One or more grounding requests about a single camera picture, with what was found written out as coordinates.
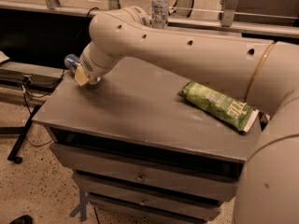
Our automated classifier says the grey drawer cabinet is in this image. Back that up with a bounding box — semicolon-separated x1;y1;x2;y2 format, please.
34;58;261;224

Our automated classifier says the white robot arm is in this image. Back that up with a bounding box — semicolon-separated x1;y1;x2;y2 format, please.
75;7;299;224

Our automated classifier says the black stand leg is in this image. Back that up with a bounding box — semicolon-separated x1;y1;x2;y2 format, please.
7;105;40;164

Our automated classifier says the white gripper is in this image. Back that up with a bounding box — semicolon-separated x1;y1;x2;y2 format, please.
74;42;121;86

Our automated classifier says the black cable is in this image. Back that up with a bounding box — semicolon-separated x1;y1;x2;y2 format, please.
18;7;100;147

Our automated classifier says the blue tape cross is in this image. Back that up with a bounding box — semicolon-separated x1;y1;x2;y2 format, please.
69;189;88;222

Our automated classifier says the metal window rail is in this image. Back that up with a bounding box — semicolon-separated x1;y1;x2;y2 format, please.
0;0;299;39

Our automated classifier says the green chips bag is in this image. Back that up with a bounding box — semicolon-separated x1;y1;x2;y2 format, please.
178;81;259;133

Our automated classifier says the clear plastic water bottle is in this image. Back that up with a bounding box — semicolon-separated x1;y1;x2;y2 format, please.
151;0;169;30

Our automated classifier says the black shoe tip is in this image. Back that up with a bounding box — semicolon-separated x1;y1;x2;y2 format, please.
9;215;33;224

